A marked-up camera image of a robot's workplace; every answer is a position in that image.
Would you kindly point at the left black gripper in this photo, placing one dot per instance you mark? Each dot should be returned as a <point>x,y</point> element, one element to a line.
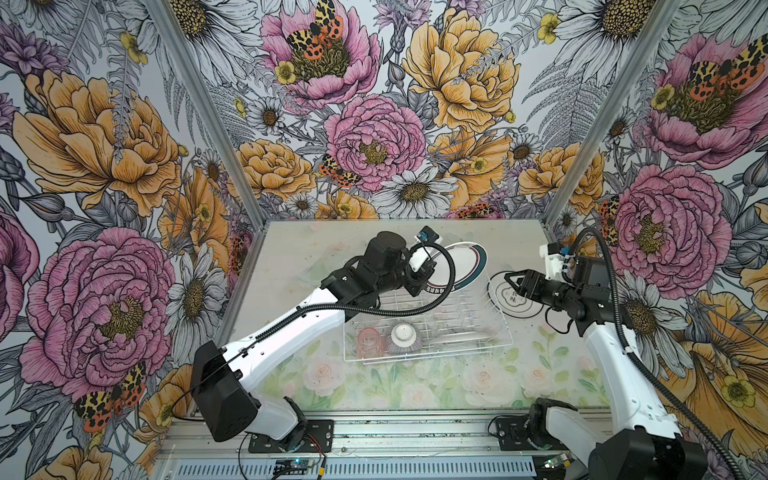
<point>421,277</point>

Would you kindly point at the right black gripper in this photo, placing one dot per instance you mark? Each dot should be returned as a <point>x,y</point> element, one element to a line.
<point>531,277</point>

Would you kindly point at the white plate black emblem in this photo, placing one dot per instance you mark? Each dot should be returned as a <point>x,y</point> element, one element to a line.
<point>508,301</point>

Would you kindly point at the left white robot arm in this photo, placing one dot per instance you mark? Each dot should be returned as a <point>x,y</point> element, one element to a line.
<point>225,378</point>

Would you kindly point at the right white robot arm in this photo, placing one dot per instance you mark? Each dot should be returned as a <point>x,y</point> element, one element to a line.
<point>646,442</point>

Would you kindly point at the white ribbed bowl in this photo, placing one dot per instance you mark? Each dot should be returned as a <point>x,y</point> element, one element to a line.
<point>403,339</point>

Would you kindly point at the pink glass cup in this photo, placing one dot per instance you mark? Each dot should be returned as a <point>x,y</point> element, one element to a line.
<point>369,344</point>

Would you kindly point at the green circuit board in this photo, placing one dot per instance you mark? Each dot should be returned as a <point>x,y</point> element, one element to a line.
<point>291,467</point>

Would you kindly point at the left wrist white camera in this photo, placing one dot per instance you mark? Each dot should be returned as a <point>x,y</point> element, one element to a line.
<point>420,251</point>

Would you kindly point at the white wire dish rack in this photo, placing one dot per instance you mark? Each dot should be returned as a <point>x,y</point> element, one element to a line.
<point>470,302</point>

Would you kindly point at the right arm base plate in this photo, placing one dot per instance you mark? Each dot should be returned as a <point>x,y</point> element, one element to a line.
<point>512,434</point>

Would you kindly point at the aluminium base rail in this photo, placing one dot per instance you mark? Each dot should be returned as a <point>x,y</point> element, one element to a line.
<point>447,444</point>

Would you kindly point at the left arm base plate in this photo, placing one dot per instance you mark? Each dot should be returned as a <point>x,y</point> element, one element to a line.
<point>310,436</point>

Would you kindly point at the aluminium corner post right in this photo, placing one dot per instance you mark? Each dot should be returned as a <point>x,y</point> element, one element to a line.
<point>659,20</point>

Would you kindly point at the aluminium corner post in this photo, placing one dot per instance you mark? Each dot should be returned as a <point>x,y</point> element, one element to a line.
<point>185,67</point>
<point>659,20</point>

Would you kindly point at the aluminium corner post left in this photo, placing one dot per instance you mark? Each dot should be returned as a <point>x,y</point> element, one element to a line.
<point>185,67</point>

